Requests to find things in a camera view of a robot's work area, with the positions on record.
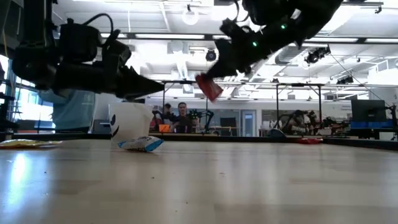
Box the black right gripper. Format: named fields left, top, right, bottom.
left=204, top=17, right=300, bottom=81

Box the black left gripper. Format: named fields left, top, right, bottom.
left=53, top=39, right=165, bottom=101

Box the red Skittles candy packet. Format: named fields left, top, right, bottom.
left=295, top=138, right=324, bottom=145
left=195, top=73, right=224, bottom=103

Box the blue white candy bar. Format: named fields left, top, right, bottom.
left=117, top=136, right=164, bottom=153

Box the yellow Sour Patch packet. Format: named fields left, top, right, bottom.
left=0, top=139, right=62, bottom=149

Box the white paper cup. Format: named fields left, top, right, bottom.
left=108, top=102, right=154, bottom=149

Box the person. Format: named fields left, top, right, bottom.
left=172, top=101, right=195, bottom=134
left=289, top=109, right=312, bottom=134
left=162, top=103, right=174, bottom=125
left=39, top=89, right=96, bottom=133

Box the black monitor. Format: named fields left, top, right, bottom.
left=220, top=117, right=238, bottom=128
left=350, top=99, right=388, bottom=123

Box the grey box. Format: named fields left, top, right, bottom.
left=95, top=118, right=109, bottom=134

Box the long ceiling light bar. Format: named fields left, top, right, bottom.
left=99, top=32, right=398, bottom=44

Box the black ceiling spotlight cluster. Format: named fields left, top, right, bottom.
left=303, top=45, right=332, bottom=65
left=336, top=75, right=354, bottom=85

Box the large window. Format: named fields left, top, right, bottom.
left=0, top=54, right=57, bottom=132

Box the blue bin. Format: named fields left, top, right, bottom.
left=349, top=120, right=394, bottom=129

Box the black stand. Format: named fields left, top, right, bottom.
left=387, top=104, right=398, bottom=141

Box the black metal rig frame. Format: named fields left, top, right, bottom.
left=275, top=82, right=325, bottom=135
left=160, top=80, right=210, bottom=134

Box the white ring ceiling light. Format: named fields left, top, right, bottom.
left=181, top=7, right=200, bottom=26

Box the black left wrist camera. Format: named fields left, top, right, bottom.
left=58, top=17, right=103, bottom=63

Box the black left camera cable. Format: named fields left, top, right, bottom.
left=82, top=12, right=115, bottom=47

